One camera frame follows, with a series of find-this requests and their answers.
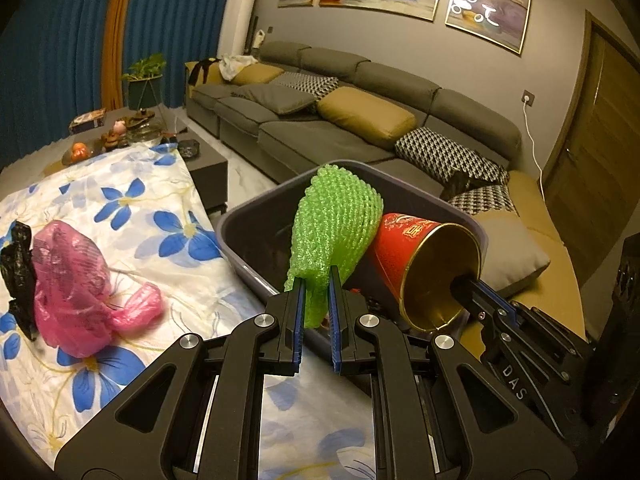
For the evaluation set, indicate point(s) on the white bottle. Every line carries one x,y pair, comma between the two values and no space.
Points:
259,42

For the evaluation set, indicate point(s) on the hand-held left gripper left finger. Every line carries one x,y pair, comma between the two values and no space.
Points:
298,320

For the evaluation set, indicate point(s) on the grey coffee table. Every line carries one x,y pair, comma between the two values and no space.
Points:
205,170

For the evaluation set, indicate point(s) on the dark tea tray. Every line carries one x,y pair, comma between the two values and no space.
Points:
145,130

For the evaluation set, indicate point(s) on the yellow cushion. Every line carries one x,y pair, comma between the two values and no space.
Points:
257,74
365,110

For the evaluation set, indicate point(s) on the orange round ornament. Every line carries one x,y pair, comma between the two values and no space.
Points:
80,152

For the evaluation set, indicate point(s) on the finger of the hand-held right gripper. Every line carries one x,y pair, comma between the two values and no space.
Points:
510,375
480,291

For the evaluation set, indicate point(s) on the potted plant on stand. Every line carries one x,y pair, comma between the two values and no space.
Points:
145,80

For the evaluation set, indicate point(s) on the dark ashtray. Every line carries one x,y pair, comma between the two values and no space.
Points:
190,149

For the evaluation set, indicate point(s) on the grey sectional sofa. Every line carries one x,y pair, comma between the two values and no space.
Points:
300,135

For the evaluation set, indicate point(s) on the red paper cup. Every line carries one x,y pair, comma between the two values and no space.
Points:
400,245

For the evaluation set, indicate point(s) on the wooden door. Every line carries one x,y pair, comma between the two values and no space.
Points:
595,135

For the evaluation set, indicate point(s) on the green foam net sleeve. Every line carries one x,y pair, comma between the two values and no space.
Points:
330,220

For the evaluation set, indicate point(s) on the white cloth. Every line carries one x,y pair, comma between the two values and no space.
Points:
237,66

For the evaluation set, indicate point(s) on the black plastic bag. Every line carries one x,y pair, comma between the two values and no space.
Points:
17,270

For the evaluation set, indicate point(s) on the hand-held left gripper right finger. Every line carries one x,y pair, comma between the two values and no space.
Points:
334,320

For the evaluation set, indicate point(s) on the blue curtain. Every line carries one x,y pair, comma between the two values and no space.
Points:
55,50

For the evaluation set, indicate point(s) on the small pink figurine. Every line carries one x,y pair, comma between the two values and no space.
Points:
120,127

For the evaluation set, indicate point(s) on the framed purple abstract painting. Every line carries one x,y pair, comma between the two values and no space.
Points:
492,5

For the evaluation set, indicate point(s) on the wall socket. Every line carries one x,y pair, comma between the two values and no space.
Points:
530,98

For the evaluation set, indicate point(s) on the blue floral table cloth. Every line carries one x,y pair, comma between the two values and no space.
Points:
150,185

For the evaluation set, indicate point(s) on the black white patterned cushion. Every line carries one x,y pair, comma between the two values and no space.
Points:
487,199
307,85
445,152

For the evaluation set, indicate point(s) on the pink plastic bag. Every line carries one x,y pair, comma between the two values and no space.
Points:
70,280

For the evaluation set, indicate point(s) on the white standing air conditioner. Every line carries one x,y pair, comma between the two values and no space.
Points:
236,20

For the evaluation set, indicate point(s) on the grey cushion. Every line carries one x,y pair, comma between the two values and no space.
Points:
277,99
515,255

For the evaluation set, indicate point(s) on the orange curtain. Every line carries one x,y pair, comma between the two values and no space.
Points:
120,35

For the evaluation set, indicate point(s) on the grey plastic bin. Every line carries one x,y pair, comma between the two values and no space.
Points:
250,230

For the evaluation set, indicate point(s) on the flat printed box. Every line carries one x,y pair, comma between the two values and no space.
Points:
87,120

